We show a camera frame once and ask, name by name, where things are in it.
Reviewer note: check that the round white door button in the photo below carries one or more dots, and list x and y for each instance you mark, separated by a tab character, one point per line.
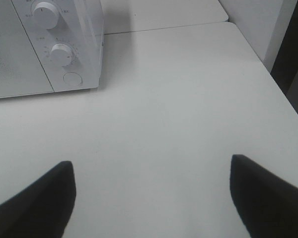
72	79

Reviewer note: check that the white microwave knob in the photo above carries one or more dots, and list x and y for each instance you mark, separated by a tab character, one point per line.
46	15
61	54

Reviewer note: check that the white microwave door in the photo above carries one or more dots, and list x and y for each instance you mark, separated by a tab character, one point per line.
20	70

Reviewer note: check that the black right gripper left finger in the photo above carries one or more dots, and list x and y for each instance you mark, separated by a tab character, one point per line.
44	208

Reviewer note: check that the white microwave oven body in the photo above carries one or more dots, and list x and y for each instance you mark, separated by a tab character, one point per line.
81	27

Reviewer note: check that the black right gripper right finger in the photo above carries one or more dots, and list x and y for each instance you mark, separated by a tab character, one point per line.
266	204

